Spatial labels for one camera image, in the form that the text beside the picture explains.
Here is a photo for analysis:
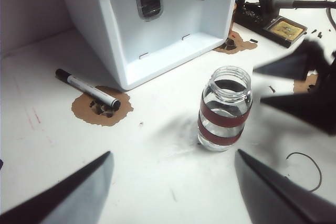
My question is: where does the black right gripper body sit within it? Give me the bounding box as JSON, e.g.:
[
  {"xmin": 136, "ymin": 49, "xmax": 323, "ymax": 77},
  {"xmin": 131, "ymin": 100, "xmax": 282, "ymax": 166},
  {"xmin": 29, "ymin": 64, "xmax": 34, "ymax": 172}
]
[{"xmin": 319, "ymin": 50, "xmax": 336, "ymax": 86}]

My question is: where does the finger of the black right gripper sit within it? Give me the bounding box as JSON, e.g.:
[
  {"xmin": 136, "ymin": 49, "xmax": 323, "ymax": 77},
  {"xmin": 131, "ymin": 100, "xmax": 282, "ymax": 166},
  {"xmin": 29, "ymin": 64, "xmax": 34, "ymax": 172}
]
[
  {"xmin": 259, "ymin": 77, "xmax": 336, "ymax": 137},
  {"xmin": 253, "ymin": 37, "xmax": 332, "ymax": 82}
]

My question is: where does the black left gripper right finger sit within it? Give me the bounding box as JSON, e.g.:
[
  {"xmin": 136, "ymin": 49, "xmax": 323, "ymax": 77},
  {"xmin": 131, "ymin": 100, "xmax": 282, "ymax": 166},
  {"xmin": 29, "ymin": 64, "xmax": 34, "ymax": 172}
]
[{"xmin": 234, "ymin": 148, "xmax": 336, "ymax": 224}]

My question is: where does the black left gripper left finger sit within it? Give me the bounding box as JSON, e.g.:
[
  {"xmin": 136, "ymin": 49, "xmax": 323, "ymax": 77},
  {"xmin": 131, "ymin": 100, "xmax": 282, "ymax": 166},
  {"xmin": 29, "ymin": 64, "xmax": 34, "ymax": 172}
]
[{"xmin": 0, "ymin": 150, "xmax": 115, "ymax": 224}]

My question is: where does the glass bottle with red bands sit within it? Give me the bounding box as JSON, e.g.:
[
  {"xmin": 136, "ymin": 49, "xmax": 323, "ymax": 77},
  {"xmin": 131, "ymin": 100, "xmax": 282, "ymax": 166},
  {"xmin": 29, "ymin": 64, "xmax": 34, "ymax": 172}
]
[{"xmin": 197, "ymin": 66, "xmax": 253, "ymax": 153}]

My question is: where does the white AUX water dispenser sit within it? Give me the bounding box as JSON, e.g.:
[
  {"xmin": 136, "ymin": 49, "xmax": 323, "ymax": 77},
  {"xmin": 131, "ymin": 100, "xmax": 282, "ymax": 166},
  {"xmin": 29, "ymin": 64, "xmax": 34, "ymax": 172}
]
[{"xmin": 54, "ymin": 0, "xmax": 241, "ymax": 91}]

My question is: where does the black soldering iron stand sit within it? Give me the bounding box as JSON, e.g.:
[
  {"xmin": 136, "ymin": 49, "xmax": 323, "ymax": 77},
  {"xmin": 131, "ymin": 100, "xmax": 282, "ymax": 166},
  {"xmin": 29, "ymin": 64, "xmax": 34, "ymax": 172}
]
[{"xmin": 234, "ymin": 0, "xmax": 308, "ymax": 49}]

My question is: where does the grey soldering iron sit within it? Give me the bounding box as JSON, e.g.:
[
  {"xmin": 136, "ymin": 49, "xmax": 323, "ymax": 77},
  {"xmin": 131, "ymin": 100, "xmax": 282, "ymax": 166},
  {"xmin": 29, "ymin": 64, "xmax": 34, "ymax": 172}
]
[{"xmin": 270, "ymin": 0, "xmax": 336, "ymax": 9}]

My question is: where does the black and white marker pen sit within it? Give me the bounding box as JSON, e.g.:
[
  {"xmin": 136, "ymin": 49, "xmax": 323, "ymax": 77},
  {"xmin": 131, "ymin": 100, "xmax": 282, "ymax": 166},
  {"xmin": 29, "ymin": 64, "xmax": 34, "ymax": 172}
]
[{"xmin": 55, "ymin": 68, "xmax": 122, "ymax": 111}]

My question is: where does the black soldering iron cable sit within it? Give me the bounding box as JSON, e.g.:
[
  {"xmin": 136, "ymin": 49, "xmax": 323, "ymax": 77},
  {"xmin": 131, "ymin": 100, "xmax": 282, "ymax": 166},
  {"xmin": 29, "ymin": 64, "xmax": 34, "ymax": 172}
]
[{"xmin": 325, "ymin": 5, "xmax": 336, "ymax": 29}]

